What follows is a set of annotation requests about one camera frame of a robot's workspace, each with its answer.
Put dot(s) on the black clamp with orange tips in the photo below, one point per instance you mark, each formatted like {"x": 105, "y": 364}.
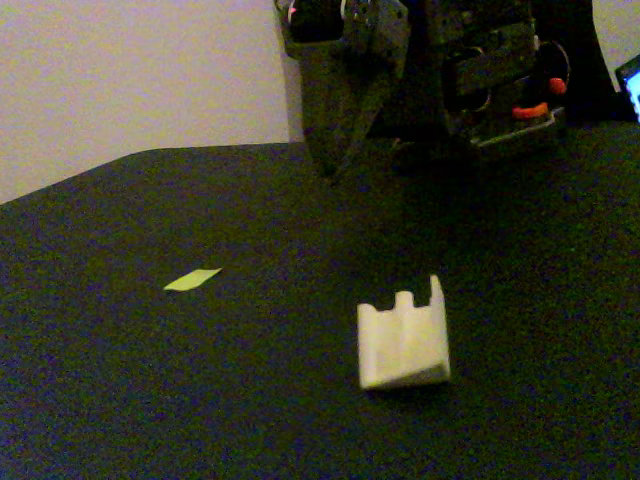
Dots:
{"x": 558, "y": 86}
{"x": 530, "y": 110}

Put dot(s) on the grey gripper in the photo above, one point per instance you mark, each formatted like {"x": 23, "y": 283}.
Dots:
{"x": 334, "y": 75}

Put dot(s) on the dark desk mat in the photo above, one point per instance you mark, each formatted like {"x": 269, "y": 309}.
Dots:
{"x": 300, "y": 415}

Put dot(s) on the laptop with lit screen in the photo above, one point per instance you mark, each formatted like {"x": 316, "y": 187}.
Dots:
{"x": 634, "y": 85}

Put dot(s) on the yellow-green sticky note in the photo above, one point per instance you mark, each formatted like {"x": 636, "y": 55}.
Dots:
{"x": 192, "y": 280}

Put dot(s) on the white notched plastic wedge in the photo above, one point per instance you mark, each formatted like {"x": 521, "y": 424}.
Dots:
{"x": 400, "y": 340}

